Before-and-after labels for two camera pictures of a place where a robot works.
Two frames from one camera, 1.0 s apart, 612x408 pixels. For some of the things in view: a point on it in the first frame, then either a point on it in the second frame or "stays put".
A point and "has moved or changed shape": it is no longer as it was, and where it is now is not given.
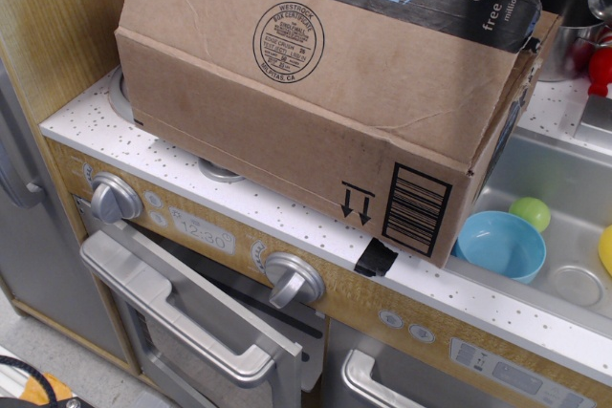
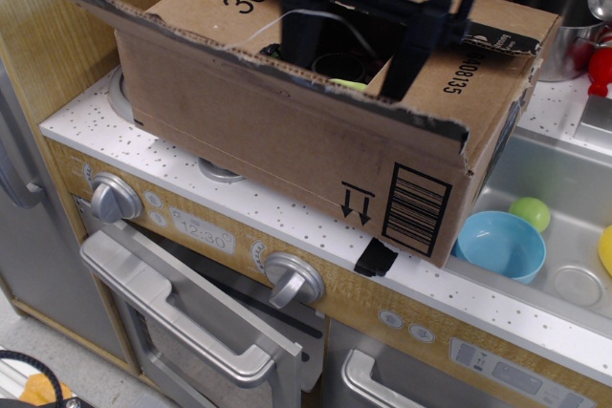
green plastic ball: x=533 y=210 stays put
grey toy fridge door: x=43 y=268 stays put
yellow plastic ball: x=605 y=249 stays put
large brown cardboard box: x=364 y=85 has moved or changed shape
